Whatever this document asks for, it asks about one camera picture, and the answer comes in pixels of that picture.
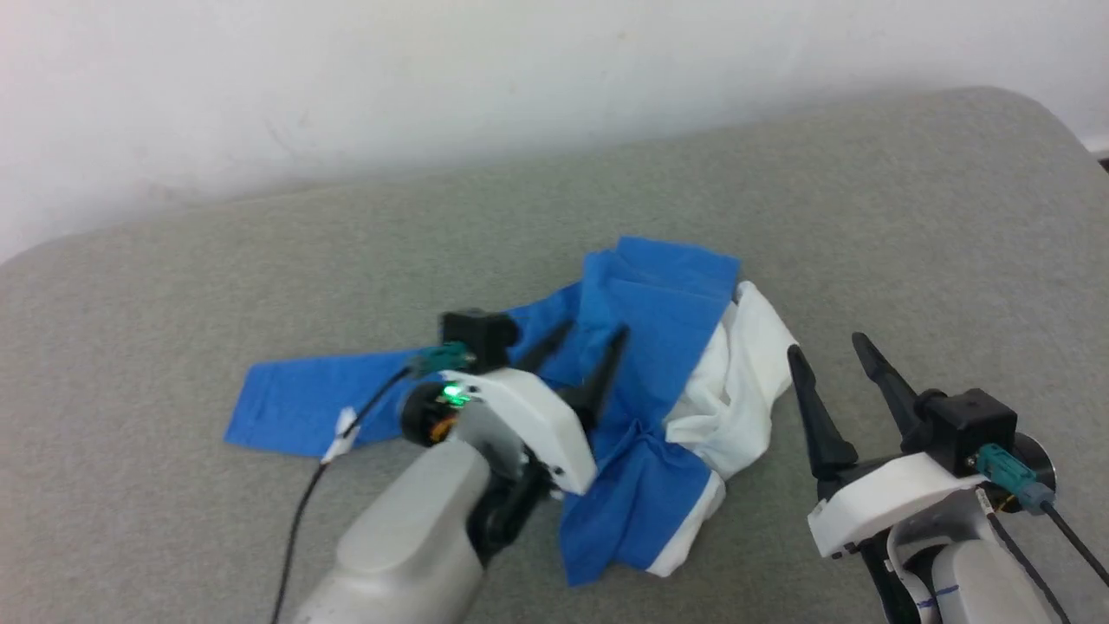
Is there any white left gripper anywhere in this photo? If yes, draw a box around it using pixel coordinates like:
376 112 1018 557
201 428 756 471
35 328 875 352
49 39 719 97
438 319 631 497

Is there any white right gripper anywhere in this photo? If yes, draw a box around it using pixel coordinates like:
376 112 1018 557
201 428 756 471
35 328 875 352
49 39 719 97
787 332 989 560

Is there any blue and white shirt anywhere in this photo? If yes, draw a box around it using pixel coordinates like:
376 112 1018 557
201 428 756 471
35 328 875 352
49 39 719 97
224 236 798 588

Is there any grey fabric sofa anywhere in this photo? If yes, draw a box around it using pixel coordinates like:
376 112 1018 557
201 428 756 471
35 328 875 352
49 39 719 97
0 85 1109 624

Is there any teal left cable connector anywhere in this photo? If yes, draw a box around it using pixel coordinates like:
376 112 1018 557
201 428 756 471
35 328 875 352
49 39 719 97
405 341 477 380

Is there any teal cable connector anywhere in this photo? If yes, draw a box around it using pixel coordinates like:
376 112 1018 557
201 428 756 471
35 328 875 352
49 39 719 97
977 444 1056 514
405 341 477 380

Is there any teal right cable connector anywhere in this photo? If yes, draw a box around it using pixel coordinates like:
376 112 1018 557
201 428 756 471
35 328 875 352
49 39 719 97
977 444 1056 514

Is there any white cable tag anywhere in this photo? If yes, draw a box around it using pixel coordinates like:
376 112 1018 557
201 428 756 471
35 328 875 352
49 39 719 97
322 407 361 465

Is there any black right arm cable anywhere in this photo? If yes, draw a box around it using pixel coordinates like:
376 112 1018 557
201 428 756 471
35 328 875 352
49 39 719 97
1040 503 1109 590

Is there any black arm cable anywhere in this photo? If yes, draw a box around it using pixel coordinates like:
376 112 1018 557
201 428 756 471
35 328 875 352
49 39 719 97
270 368 412 624
1040 503 1109 590

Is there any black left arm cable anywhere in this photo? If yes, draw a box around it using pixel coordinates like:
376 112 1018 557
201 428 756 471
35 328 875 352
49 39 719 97
270 368 412 624

